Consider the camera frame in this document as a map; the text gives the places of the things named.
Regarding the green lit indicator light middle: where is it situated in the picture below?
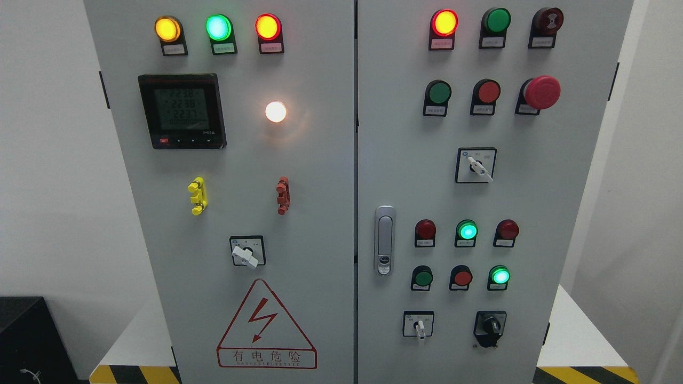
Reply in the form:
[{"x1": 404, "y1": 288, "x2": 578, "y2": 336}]
[{"x1": 454, "y1": 219, "x2": 478, "y2": 247}]

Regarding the red indicator light right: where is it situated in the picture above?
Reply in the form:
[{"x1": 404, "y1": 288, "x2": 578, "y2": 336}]
[{"x1": 493, "y1": 219, "x2": 520, "y2": 248}]

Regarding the dark red indicator light left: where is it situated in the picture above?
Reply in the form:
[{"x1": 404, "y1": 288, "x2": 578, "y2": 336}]
[{"x1": 414, "y1": 219, "x2": 436, "y2": 248}]

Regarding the red push button upper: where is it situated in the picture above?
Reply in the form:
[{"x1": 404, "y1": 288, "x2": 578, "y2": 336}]
[{"x1": 469, "y1": 78, "x2": 502, "y2": 116}]

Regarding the black digital power meter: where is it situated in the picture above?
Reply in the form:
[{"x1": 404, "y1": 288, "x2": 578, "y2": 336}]
[{"x1": 138, "y1": 73, "x2": 227, "y2": 150}]

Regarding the black knob selector switch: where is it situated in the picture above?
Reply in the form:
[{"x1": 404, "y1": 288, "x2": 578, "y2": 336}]
[{"x1": 473, "y1": 310, "x2": 507, "y2": 348}]

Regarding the green push button upper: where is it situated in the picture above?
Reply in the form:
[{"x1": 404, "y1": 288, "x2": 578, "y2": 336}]
[{"x1": 423, "y1": 79, "x2": 452, "y2": 117}]

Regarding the red emergency stop mushroom button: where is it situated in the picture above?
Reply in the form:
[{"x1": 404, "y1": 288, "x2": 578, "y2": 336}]
[{"x1": 515, "y1": 75, "x2": 561, "y2": 116}]

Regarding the yellow terminal connector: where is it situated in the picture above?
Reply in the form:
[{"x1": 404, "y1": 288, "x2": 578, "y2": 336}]
[{"x1": 187, "y1": 177, "x2": 208, "y2": 216}]

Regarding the right grey cabinet door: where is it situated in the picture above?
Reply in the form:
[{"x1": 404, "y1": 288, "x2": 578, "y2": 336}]
[{"x1": 356, "y1": 1, "x2": 633, "y2": 383}]

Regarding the red lit light top right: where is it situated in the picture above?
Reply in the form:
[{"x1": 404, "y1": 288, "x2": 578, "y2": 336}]
[{"x1": 428, "y1": 8, "x2": 458, "y2": 51}]

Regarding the red electric hazard warning sticker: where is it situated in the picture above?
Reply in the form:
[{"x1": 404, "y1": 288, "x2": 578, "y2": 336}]
[{"x1": 216, "y1": 278, "x2": 317, "y2": 370}]

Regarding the red terminal connector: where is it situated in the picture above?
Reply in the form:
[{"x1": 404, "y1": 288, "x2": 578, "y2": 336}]
[{"x1": 275, "y1": 177, "x2": 291, "y2": 215}]

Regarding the green indicator light top left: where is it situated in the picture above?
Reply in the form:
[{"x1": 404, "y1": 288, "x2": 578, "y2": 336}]
[{"x1": 205, "y1": 14, "x2": 237, "y2": 54}]

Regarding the red push button lower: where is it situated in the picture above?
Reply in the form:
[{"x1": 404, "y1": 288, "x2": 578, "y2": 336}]
[{"x1": 449, "y1": 265, "x2": 473, "y2": 290}]

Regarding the white rotary switch left door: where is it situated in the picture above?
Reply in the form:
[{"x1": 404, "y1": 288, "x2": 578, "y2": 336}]
[{"x1": 229, "y1": 235, "x2": 266, "y2": 269}]

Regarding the white glowing indicator light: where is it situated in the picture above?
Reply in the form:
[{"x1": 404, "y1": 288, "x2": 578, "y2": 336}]
[{"x1": 264, "y1": 101, "x2": 288, "y2": 123}]

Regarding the red indicator light top left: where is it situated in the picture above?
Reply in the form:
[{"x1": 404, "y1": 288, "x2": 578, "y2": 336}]
[{"x1": 255, "y1": 14, "x2": 284, "y2": 54}]

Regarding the left grey cabinet door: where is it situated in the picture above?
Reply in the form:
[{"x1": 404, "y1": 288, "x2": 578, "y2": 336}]
[{"x1": 84, "y1": 1, "x2": 354, "y2": 383}]

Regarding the white selector switch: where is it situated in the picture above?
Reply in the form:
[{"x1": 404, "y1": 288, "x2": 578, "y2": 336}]
[
  {"x1": 402, "y1": 310, "x2": 435, "y2": 340},
  {"x1": 455, "y1": 147, "x2": 497, "y2": 184}
]

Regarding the yellow indicator light top left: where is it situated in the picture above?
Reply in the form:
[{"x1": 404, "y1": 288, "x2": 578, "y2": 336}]
[{"x1": 154, "y1": 15, "x2": 188, "y2": 56}]

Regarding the red push button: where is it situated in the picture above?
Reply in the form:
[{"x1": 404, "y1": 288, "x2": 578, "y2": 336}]
[
  {"x1": 469, "y1": 78, "x2": 502, "y2": 116},
  {"x1": 449, "y1": 265, "x2": 473, "y2": 290}
]

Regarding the green illuminated button lower right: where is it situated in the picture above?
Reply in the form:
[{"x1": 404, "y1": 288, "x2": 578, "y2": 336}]
[{"x1": 487, "y1": 265, "x2": 511, "y2": 291}]

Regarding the green push button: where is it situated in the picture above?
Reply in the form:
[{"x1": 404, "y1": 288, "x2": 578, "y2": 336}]
[
  {"x1": 423, "y1": 79, "x2": 452, "y2": 117},
  {"x1": 410, "y1": 265, "x2": 434, "y2": 291}
]

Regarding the white selector switch upper right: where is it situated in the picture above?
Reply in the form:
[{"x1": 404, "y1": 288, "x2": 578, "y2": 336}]
[{"x1": 455, "y1": 147, "x2": 497, "y2": 184}]

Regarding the white selector switch lower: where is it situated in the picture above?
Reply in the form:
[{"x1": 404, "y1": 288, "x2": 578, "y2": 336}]
[{"x1": 402, "y1": 310, "x2": 435, "y2": 340}]

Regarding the silver door handle lock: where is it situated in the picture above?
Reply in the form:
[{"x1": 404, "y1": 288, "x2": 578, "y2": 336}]
[{"x1": 374, "y1": 206, "x2": 396, "y2": 276}]

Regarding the black box lower left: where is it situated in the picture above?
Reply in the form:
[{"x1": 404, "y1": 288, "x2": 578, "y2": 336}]
[{"x1": 1, "y1": 297, "x2": 79, "y2": 383}]

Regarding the grey cabinet door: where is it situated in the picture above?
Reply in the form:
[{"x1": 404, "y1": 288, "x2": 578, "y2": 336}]
[
  {"x1": 84, "y1": 1, "x2": 354, "y2": 383},
  {"x1": 356, "y1": 1, "x2": 633, "y2": 383}
]

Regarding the green push button lower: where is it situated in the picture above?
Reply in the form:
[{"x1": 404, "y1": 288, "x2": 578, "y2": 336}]
[{"x1": 410, "y1": 265, "x2": 434, "y2": 291}]

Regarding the green light top right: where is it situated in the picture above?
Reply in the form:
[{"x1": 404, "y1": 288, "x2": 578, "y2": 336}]
[{"x1": 479, "y1": 7, "x2": 511, "y2": 49}]

